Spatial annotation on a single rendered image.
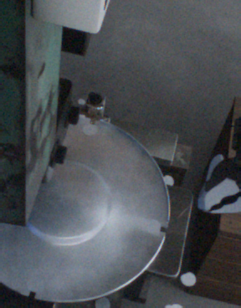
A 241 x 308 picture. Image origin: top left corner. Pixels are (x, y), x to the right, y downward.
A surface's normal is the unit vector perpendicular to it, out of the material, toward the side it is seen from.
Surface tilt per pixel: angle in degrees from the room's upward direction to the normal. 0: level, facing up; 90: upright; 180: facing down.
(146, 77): 0
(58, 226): 2
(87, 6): 90
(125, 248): 2
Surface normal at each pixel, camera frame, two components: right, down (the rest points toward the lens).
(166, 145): 0.08, -0.54
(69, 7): -0.24, 0.81
